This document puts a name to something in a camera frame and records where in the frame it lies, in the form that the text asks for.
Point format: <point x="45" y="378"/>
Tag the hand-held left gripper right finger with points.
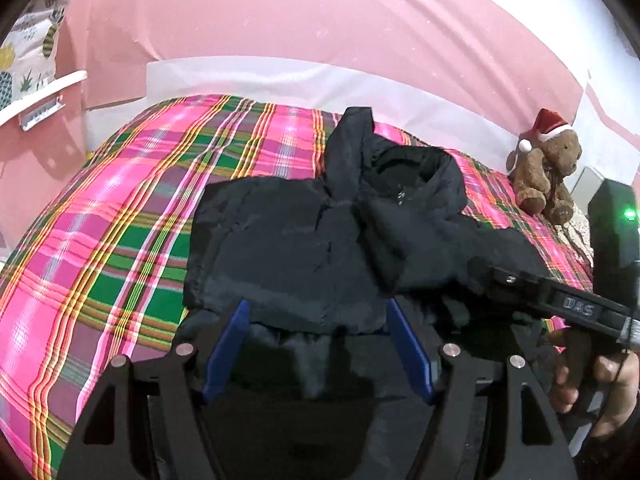
<point x="411" y="350"/>

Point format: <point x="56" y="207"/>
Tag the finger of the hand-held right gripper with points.
<point x="505" y="282"/>

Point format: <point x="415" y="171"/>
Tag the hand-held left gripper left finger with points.
<point x="227" y="350"/>

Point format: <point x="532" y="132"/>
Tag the black padded jacket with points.
<point x="280" y="240"/>

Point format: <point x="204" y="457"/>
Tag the person's right hand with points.
<point x="614" y="382"/>

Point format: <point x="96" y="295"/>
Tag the floral patterned cloth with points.
<point x="580" y="232"/>

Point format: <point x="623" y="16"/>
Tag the white board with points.
<point x="592" y="185"/>

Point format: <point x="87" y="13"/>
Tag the brown teddy bear santa hat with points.
<point x="542" y="165"/>

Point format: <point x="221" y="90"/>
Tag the pink green plaid blanket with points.
<point x="125" y="220"/>

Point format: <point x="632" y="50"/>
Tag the pineapple print cloth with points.
<point x="25" y="60"/>

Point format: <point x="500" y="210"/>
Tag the white shelf rail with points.
<point x="47" y="91"/>

